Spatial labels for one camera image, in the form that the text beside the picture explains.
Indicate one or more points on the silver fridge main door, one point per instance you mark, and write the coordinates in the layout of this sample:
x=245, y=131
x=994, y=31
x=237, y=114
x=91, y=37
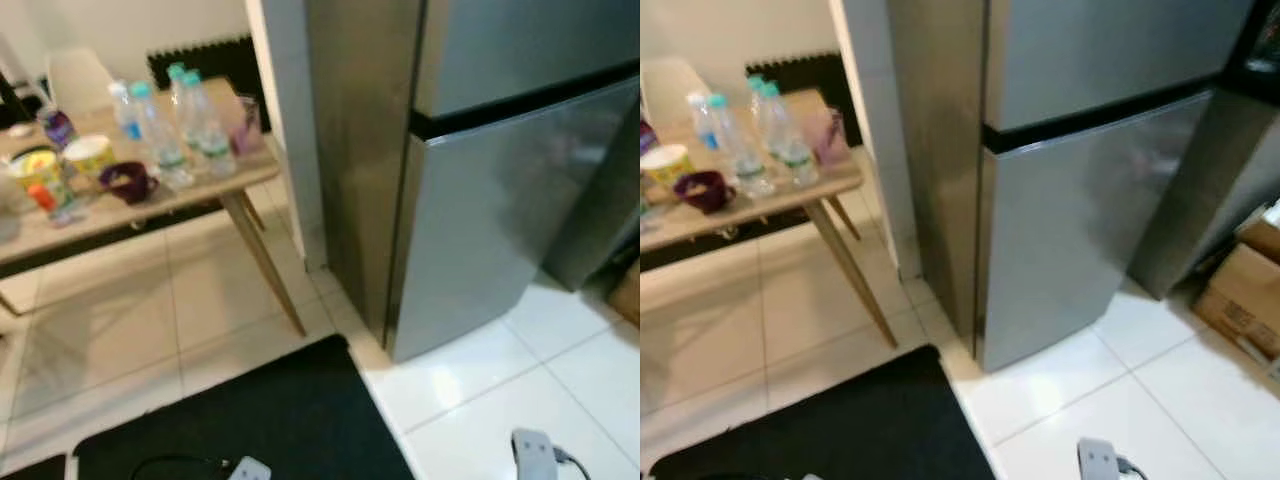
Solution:
x=490, y=220
x=1070, y=230

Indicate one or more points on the silver fridge freezer door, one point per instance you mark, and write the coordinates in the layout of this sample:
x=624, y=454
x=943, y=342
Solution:
x=1100, y=50
x=520, y=40

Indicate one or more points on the silver two-door fridge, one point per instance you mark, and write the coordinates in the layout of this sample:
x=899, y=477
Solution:
x=360, y=150
x=940, y=150

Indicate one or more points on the grey counter cabinet black worktop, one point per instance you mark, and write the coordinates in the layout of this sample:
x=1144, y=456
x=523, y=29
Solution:
x=1200, y=180
x=600, y=200

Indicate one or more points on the yellow instant noodle cup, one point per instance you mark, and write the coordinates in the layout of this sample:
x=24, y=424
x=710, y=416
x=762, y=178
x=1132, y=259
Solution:
x=668, y=165
x=90, y=155

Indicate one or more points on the purple bowl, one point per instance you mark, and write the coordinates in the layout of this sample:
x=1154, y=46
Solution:
x=705, y=192
x=128, y=182

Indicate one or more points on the purple snack pouch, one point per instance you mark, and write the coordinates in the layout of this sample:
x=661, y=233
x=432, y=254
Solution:
x=56, y=128
x=646, y=135

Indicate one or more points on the water bottle blue label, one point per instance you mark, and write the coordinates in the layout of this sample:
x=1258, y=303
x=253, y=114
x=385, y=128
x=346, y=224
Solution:
x=703, y=125
x=124, y=115

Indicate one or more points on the light wooden table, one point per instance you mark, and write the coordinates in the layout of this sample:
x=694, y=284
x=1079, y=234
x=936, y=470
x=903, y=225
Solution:
x=110, y=212
x=780, y=200

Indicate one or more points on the white plastic chair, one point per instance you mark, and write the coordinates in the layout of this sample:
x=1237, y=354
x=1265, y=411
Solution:
x=80, y=75
x=675, y=85

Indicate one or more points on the pink translucent cup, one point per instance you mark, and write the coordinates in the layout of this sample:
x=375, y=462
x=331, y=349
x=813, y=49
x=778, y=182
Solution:
x=832, y=138
x=246, y=125

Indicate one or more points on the black floor mat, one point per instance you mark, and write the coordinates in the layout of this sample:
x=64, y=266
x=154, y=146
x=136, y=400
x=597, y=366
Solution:
x=250, y=420
x=830, y=430
x=30, y=470

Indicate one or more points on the small bottle orange cap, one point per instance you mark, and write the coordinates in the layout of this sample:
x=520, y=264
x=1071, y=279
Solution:
x=42, y=200

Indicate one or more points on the yellow cup colourful lid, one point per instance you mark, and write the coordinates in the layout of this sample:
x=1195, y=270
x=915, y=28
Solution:
x=40, y=175

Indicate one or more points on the cardboard box white label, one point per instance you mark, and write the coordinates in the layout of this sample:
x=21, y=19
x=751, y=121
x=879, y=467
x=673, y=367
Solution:
x=1262, y=235

